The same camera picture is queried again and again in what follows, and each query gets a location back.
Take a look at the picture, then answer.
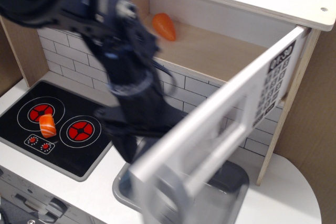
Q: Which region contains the grey oven front panel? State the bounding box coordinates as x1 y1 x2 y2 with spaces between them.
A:
1 167 101 223

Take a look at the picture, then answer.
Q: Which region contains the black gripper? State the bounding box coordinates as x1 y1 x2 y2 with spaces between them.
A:
94 74 186 164

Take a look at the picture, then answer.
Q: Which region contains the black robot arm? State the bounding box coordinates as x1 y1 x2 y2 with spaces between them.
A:
1 0 185 163

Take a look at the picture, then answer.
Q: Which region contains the orange toy carrot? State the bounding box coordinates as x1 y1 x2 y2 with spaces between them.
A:
152 13 176 41

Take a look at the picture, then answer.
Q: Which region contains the white toy microwave door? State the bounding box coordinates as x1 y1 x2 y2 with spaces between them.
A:
130 26 309 223

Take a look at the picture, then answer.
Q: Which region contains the grey toy sink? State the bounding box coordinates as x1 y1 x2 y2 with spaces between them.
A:
112 137 250 224

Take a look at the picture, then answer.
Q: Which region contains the orange salmon sushi toy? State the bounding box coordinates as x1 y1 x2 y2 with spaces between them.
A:
39 114 57 138

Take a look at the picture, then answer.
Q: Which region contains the wooden microwave cabinet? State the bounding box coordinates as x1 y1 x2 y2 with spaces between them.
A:
133 0 335 185

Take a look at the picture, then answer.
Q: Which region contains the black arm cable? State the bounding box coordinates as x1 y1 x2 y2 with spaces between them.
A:
153 60 178 96

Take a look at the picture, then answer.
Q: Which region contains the black toy stovetop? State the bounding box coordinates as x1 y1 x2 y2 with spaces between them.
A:
1 81 112 182

